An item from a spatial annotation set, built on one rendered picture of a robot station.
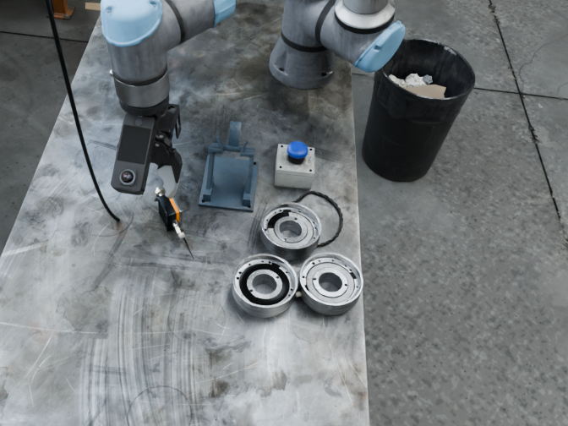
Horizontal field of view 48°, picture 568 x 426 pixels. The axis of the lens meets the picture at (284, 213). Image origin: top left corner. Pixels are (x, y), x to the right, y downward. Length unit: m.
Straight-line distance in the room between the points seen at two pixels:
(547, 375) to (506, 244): 0.50
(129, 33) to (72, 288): 0.44
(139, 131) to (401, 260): 1.41
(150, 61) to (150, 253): 0.37
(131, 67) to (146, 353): 0.42
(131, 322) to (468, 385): 1.23
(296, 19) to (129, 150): 0.57
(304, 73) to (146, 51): 0.63
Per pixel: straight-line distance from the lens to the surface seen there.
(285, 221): 1.13
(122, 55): 0.87
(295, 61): 1.43
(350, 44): 1.30
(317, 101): 1.43
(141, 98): 0.91
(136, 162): 0.94
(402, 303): 2.11
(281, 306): 1.02
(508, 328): 2.19
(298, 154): 1.19
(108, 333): 1.03
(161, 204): 1.13
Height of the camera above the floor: 1.69
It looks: 49 degrees down
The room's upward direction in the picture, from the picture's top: 10 degrees clockwise
